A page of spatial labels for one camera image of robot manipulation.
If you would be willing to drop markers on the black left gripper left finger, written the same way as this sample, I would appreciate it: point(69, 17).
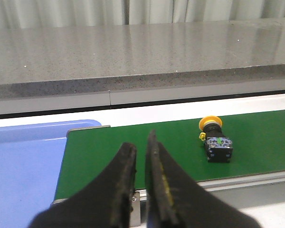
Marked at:
point(106, 202)

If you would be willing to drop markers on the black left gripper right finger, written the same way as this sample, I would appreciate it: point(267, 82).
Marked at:
point(175, 200)

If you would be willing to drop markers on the yellow emergency push button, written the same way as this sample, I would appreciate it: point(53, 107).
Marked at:
point(218, 147)

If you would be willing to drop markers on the blue plastic tray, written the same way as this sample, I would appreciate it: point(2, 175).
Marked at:
point(30, 161)

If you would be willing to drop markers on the green conveyor belt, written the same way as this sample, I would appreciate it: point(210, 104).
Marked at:
point(258, 147)

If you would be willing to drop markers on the grey stone counter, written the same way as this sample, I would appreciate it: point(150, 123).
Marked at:
point(53, 69)

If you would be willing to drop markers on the white curtain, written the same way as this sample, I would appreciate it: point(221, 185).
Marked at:
point(18, 14)

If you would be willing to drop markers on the aluminium conveyor frame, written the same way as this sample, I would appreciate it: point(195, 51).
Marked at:
point(260, 195)

